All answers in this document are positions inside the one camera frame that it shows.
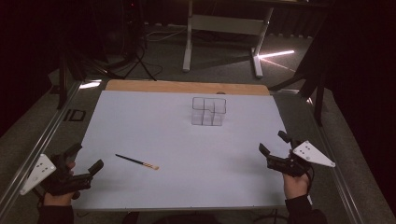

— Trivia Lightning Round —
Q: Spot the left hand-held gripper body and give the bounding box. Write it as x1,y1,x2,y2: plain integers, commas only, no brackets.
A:
20,153,93,198

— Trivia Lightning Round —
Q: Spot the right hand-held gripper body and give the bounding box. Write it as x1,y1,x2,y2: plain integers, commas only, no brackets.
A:
265,140,337,178

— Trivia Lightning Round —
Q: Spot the black chopstick with tan end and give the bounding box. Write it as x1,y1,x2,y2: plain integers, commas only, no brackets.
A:
114,153,161,171

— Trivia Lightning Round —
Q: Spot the clear compartment organizer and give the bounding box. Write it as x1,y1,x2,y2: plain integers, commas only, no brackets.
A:
190,96,228,127

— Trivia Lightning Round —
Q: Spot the person's left hand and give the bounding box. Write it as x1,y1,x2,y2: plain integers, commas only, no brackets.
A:
42,161,81,207

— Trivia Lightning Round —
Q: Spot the person's right hand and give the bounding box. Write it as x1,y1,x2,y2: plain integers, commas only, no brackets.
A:
282,172,311,201

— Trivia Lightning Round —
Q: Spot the black metal stand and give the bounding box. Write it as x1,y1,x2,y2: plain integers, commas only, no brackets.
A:
268,27,329,127
56,46,87,110

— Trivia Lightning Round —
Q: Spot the white table mat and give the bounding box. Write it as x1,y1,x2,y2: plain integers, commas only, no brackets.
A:
71,90,293,213

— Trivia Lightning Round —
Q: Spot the wooden table board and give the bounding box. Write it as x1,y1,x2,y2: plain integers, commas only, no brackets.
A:
105,78,271,97

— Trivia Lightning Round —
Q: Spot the black tripod stand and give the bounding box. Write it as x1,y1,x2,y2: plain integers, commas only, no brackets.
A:
106,31,158,82

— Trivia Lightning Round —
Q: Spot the metal rail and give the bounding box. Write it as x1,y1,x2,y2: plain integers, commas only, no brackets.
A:
306,92,366,224
0,79,84,217

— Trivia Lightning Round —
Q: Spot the white metal desk frame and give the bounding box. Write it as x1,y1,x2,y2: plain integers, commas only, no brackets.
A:
181,0,276,79

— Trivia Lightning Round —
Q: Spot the white floor cable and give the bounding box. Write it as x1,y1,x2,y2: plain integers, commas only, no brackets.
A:
143,27,189,43

